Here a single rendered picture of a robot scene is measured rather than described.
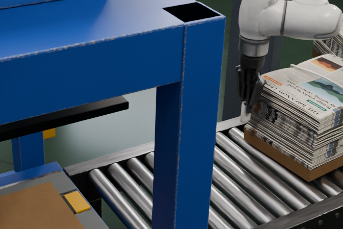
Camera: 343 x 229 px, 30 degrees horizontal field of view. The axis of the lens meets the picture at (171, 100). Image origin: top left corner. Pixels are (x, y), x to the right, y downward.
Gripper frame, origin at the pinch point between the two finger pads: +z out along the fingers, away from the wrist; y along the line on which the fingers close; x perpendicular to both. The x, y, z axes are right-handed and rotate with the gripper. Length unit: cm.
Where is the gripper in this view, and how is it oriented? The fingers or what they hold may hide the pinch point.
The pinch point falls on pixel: (246, 111)
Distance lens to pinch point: 202.5
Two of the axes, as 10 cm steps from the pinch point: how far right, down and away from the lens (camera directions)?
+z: -0.4, 8.8, 4.8
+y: -5.2, -4.3, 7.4
